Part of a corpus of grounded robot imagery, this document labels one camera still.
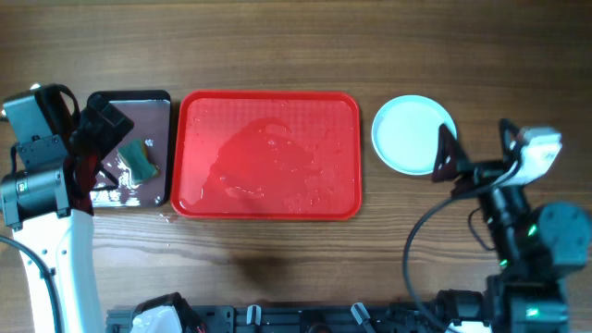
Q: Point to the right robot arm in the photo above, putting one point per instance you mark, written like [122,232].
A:
[537,248]

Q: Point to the black mounting rail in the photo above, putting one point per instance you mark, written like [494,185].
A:
[172,313]

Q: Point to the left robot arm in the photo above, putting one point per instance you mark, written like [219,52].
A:
[48,204]

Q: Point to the light blue plate top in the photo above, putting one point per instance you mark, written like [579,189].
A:
[404,133]

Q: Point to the black water tray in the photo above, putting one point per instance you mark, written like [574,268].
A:
[152,114]

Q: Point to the green yellow sponge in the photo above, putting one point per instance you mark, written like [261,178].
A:
[135,158]

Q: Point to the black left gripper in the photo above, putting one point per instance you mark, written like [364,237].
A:
[113,135]

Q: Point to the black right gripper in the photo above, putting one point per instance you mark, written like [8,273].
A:
[473,174]

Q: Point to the red plastic tray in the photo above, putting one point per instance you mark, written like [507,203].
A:
[268,155]

